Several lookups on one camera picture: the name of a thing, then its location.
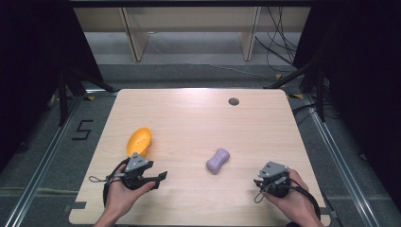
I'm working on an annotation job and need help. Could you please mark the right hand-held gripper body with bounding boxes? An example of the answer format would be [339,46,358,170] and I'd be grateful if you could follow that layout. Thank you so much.
[253,161,291,199]

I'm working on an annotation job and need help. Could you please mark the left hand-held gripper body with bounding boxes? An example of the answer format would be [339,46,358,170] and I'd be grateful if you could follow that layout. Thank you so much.
[121,151,155,191]

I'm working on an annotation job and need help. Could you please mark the person's right hand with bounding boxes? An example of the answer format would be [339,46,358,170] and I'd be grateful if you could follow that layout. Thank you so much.
[264,168,318,221]

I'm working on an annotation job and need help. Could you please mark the person's left hand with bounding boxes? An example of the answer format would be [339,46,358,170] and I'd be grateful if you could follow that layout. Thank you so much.
[105,164,157,218]

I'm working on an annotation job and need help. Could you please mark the purple soap bar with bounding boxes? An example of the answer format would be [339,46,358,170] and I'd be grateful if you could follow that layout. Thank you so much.
[205,148,231,175]

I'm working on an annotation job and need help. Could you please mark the black tripod stand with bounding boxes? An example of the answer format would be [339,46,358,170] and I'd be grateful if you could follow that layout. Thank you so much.
[56,62,118,128]
[264,53,329,123]

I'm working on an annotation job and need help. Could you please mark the black curtain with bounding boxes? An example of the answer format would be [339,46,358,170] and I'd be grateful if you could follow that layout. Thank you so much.
[0,0,105,173]
[292,0,401,209]

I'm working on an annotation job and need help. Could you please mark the grey right gripper cord loop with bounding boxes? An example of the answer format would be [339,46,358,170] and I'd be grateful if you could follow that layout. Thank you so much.
[253,183,275,204]

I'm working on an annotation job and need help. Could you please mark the grey gripper cord loop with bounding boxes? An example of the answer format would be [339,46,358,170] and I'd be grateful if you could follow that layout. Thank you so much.
[88,175,125,184]
[253,183,275,204]

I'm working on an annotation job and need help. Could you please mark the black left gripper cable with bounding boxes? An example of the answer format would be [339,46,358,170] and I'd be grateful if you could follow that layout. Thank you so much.
[102,157,131,207]

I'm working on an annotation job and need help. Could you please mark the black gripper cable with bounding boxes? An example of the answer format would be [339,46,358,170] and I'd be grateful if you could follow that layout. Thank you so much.
[288,178,322,221]
[102,157,131,207]

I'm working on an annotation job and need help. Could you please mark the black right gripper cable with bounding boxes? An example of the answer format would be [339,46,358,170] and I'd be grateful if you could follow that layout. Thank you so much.
[288,178,322,221]

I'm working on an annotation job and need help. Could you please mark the grey left gripper cord loop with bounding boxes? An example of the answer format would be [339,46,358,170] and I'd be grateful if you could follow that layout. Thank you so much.
[88,175,125,184]

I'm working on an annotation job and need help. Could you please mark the metal floor rail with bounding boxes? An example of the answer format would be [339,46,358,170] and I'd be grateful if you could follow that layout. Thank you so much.
[301,93,381,227]
[3,90,118,227]

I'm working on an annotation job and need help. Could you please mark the black floor cables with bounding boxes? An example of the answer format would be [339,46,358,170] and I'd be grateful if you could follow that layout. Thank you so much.
[291,99,340,126]

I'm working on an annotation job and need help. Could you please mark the light wooden shelf frame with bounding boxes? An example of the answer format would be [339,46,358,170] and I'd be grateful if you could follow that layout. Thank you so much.
[73,7,312,62]

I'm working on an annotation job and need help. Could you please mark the hanging black cables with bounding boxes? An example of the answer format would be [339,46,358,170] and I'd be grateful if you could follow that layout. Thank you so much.
[254,7,301,74]

